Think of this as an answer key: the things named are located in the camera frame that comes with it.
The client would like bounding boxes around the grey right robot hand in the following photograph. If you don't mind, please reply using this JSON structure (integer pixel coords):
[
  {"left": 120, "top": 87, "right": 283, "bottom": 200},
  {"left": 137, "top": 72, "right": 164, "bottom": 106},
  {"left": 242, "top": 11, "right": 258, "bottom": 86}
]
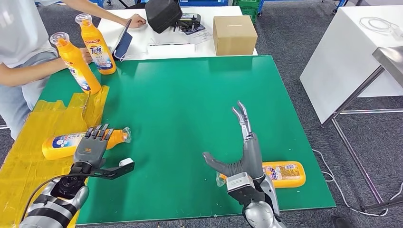
[{"left": 202, "top": 100, "right": 265, "bottom": 181}]

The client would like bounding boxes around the person's left hand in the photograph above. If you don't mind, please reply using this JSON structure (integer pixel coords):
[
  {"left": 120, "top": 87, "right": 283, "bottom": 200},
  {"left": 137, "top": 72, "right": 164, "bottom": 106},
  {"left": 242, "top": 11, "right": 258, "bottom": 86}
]
[{"left": 127, "top": 13, "right": 147, "bottom": 29}]

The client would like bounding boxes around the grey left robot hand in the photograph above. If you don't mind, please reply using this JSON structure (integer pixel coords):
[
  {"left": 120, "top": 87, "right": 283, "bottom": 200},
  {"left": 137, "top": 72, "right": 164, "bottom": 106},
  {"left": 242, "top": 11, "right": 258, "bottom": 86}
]
[{"left": 73, "top": 123, "right": 115, "bottom": 171}]

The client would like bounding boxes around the person's right hand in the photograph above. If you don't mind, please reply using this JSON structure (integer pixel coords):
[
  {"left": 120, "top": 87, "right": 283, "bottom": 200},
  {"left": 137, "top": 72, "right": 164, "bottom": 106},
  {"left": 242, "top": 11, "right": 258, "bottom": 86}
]
[{"left": 78, "top": 47, "right": 94, "bottom": 66}]

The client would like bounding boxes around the orange detergent bottle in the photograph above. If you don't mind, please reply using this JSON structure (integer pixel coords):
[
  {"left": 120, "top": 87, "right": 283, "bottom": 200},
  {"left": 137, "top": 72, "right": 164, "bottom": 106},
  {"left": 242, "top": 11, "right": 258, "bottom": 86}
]
[
  {"left": 75, "top": 14, "right": 117, "bottom": 76},
  {"left": 41, "top": 126, "right": 132, "bottom": 161},
  {"left": 216, "top": 161, "right": 307, "bottom": 189},
  {"left": 49, "top": 32, "right": 102, "bottom": 95}
]

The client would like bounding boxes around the tablet in blue case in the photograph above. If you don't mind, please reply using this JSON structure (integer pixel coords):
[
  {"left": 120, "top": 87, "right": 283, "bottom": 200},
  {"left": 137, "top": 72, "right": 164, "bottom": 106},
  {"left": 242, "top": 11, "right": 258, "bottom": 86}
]
[{"left": 112, "top": 19, "right": 133, "bottom": 61}]

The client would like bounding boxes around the black bag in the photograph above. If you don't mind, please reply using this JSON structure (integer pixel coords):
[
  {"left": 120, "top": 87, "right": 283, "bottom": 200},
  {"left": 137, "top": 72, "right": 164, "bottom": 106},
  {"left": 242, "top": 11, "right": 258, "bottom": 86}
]
[{"left": 144, "top": 0, "right": 183, "bottom": 34}]

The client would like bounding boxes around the flat white box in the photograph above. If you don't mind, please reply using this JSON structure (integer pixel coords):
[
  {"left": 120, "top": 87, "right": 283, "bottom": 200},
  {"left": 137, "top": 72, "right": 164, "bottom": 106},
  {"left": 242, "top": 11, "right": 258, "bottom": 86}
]
[{"left": 146, "top": 43, "right": 196, "bottom": 59}]

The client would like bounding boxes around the black controller device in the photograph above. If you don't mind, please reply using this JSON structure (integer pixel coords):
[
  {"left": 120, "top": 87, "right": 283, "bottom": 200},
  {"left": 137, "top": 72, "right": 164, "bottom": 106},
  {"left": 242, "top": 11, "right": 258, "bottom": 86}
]
[{"left": 173, "top": 13, "right": 202, "bottom": 33}]

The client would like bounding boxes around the clear sleeve with papers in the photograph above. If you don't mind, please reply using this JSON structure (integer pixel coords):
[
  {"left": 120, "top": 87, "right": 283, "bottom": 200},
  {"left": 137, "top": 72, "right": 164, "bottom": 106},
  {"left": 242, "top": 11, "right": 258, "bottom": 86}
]
[{"left": 180, "top": 24, "right": 213, "bottom": 44}]

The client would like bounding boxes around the blue metal rack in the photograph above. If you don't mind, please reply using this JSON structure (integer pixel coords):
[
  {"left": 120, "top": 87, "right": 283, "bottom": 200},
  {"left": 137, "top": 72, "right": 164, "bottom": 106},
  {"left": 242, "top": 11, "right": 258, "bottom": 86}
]
[{"left": 178, "top": 0, "right": 264, "bottom": 16}]

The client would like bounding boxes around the yellow taped cardboard sheet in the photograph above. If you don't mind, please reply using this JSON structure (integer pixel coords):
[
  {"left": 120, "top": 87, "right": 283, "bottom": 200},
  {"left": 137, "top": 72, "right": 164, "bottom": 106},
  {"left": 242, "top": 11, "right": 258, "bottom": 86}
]
[{"left": 0, "top": 85, "right": 110, "bottom": 228}]

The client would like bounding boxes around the person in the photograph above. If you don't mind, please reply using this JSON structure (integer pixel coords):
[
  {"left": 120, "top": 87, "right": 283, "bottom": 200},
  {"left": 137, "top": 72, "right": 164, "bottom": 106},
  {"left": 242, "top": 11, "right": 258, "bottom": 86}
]
[{"left": 0, "top": 0, "right": 59, "bottom": 141}]

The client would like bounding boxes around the brown cardboard box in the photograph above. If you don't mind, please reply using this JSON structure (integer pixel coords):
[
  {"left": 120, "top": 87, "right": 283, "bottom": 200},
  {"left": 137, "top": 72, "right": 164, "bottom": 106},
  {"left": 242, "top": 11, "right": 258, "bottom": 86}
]
[{"left": 212, "top": 15, "right": 258, "bottom": 57}]

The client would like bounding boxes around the green plastic crate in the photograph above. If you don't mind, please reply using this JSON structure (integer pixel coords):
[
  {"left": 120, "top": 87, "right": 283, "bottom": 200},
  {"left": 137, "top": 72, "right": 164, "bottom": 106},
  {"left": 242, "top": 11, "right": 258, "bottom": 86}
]
[{"left": 238, "top": 0, "right": 260, "bottom": 23}]

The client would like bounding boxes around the white table with metal legs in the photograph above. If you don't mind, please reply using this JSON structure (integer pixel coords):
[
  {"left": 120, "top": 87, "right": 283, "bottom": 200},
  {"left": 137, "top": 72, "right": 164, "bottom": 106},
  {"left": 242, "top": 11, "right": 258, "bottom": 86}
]
[{"left": 299, "top": 4, "right": 403, "bottom": 213}]

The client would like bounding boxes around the stainless steel plate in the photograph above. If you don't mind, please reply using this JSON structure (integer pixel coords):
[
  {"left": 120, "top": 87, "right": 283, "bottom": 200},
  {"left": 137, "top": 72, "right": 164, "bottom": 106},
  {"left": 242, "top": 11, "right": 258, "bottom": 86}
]
[{"left": 372, "top": 46, "right": 403, "bottom": 88}]

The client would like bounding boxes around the blue metal leg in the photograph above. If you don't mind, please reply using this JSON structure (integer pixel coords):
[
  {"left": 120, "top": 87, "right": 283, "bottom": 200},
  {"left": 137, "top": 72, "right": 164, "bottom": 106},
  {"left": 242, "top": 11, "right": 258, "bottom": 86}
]
[{"left": 331, "top": 0, "right": 348, "bottom": 14}]

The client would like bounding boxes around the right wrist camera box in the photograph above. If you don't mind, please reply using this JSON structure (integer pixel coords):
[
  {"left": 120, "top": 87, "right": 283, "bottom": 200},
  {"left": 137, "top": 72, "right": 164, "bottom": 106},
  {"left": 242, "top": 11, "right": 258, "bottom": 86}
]
[{"left": 226, "top": 172, "right": 267, "bottom": 205}]

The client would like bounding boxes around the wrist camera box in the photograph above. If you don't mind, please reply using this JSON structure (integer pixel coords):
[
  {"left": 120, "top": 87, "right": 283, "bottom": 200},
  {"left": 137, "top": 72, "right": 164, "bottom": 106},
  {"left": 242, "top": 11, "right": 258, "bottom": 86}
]
[
  {"left": 89, "top": 157, "right": 135, "bottom": 181},
  {"left": 226, "top": 172, "right": 267, "bottom": 205}
]

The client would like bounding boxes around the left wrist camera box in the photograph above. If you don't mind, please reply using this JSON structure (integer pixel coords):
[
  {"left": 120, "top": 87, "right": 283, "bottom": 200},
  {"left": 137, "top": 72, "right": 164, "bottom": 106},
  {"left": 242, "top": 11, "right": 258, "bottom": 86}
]
[{"left": 89, "top": 157, "right": 135, "bottom": 181}]

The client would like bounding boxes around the long white floor cable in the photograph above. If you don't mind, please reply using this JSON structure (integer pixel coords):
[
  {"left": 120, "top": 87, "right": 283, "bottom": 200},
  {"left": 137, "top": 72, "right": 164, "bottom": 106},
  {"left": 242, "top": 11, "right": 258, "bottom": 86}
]
[{"left": 311, "top": 148, "right": 403, "bottom": 217}]

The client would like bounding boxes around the coiled white cable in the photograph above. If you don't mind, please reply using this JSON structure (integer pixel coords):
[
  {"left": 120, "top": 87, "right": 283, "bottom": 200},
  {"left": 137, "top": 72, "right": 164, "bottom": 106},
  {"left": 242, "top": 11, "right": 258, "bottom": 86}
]
[{"left": 359, "top": 16, "right": 403, "bottom": 38}]

